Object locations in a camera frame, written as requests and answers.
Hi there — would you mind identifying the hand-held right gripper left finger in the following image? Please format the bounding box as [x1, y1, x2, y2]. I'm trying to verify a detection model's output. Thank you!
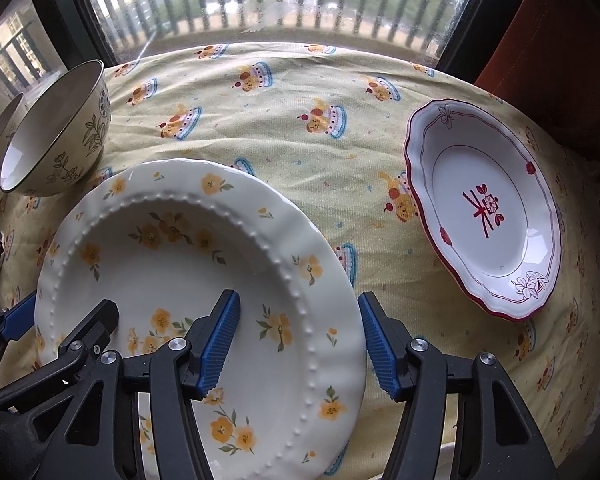
[35, 289, 242, 480]

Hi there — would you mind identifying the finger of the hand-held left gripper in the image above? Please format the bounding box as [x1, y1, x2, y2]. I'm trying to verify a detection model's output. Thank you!
[0, 299, 120, 414]
[0, 291, 39, 377]

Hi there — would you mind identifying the yellow printed tablecloth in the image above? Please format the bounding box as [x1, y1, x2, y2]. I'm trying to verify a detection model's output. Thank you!
[0, 41, 600, 480]

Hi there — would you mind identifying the reddish brown chair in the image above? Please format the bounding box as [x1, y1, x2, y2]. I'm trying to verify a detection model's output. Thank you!
[472, 0, 600, 171]

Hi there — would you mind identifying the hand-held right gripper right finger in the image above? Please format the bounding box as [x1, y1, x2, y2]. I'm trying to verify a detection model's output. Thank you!
[357, 291, 556, 480]

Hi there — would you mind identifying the white plate with red rim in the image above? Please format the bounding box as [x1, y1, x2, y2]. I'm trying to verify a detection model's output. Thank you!
[404, 99, 563, 322]

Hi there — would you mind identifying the balcony railing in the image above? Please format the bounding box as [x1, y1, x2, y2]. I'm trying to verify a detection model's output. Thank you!
[77, 0, 486, 53]

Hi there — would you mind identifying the dark window frame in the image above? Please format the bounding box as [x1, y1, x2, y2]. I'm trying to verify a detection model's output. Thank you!
[0, 0, 526, 126]

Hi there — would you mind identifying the white plate with yellow flowers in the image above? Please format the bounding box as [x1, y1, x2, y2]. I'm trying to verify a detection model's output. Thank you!
[34, 159, 368, 476]

